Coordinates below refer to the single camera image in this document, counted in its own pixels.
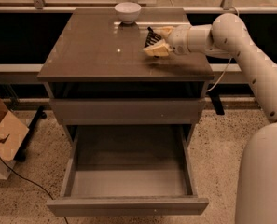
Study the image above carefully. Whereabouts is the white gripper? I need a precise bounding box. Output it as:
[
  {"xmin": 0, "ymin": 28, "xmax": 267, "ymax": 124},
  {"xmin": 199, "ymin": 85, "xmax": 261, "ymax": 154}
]
[{"xmin": 143, "ymin": 25, "xmax": 190, "ymax": 57}]

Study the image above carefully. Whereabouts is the black rxbar chocolate bar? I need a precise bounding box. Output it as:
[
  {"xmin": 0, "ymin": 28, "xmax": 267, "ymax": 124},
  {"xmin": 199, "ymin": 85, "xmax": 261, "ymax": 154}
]
[{"xmin": 145, "ymin": 27, "xmax": 162, "ymax": 48}]

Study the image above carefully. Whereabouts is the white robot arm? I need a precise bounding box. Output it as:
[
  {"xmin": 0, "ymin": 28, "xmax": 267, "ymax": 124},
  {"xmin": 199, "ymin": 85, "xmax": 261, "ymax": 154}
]
[{"xmin": 144, "ymin": 13, "xmax": 277, "ymax": 224}]

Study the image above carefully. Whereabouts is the grey drawer cabinet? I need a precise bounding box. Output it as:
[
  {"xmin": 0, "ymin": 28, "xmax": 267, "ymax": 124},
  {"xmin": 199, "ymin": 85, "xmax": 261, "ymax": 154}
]
[{"xmin": 38, "ymin": 8, "xmax": 214, "ymax": 139}]

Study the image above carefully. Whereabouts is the closed grey top drawer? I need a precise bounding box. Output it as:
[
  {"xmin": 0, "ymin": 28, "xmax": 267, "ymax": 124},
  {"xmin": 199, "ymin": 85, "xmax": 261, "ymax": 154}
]
[{"xmin": 49, "ymin": 99, "xmax": 204, "ymax": 125}]

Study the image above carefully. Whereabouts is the open grey middle drawer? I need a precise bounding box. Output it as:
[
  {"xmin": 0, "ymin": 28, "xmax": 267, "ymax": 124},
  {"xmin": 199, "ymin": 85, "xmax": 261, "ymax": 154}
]
[{"xmin": 47, "ymin": 125, "xmax": 209, "ymax": 217}]

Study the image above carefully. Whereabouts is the white ceramic bowl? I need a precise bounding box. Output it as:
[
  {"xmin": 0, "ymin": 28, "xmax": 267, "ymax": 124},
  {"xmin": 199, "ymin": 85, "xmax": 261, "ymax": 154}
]
[{"xmin": 115, "ymin": 2, "xmax": 142, "ymax": 24}]

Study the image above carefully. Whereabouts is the black stand foot right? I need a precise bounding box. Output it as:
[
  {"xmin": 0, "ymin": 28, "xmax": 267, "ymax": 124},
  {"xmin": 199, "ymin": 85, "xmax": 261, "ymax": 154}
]
[{"xmin": 208, "ymin": 90, "xmax": 225, "ymax": 115}]

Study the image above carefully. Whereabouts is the black stand foot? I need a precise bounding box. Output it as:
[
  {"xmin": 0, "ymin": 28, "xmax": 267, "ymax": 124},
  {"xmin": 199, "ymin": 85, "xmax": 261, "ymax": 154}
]
[
  {"xmin": 14, "ymin": 106, "xmax": 47, "ymax": 162},
  {"xmin": 208, "ymin": 90, "xmax": 225, "ymax": 115}
]

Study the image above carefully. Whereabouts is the black stand foot left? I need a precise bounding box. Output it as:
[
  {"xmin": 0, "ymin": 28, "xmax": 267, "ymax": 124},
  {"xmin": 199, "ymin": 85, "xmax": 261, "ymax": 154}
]
[{"xmin": 14, "ymin": 106, "xmax": 47, "ymax": 162}]

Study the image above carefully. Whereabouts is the open cardboard box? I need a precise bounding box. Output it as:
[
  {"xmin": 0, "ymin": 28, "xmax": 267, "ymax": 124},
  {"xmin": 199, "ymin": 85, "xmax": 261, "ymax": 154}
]
[{"xmin": 0, "ymin": 99, "xmax": 29, "ymax": 180}]

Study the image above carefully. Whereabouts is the white hanging cable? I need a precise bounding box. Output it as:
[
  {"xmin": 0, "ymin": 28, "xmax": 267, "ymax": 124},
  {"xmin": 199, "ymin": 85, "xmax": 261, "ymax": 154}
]
[{"xmin": 206, "ymin": 7, "xmax": 241, "ymax": 94}]

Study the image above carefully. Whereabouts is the black floor cable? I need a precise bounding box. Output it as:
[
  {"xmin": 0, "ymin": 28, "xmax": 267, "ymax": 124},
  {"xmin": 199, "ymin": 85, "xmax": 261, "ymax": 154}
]
[{"xmin": 0, "ymin": 135, "xmax": 70, "ymax": 224}]

